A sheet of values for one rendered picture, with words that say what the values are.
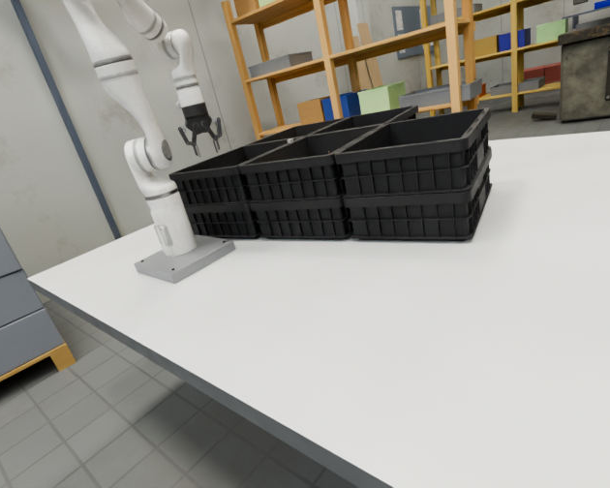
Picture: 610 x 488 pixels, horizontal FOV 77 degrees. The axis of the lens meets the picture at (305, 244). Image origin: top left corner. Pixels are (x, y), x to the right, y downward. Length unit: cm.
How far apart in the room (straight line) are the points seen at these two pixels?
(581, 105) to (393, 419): 545
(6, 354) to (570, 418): 232
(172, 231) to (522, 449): 93
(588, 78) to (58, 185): 554
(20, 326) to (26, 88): 189
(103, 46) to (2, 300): 156
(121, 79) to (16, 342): 166
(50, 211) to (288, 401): 317
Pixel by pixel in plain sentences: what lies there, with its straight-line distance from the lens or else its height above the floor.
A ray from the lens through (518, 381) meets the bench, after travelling 57.
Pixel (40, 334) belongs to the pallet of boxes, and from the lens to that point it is 244.
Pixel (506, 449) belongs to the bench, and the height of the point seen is 70.
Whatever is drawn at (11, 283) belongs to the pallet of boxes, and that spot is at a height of 54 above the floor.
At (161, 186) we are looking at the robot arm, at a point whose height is 93.
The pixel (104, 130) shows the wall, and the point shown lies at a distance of 375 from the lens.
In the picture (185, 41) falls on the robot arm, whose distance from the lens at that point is 129.
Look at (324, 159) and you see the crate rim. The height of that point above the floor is 92.
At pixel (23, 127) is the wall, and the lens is 358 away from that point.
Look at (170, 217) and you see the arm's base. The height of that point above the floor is 84.
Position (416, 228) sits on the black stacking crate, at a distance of 93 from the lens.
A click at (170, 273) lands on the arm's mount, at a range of 104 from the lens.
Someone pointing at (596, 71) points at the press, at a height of 55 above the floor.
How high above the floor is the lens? 109
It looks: 22 degrees down
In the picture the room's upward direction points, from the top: 13 degrees counter-clockwise
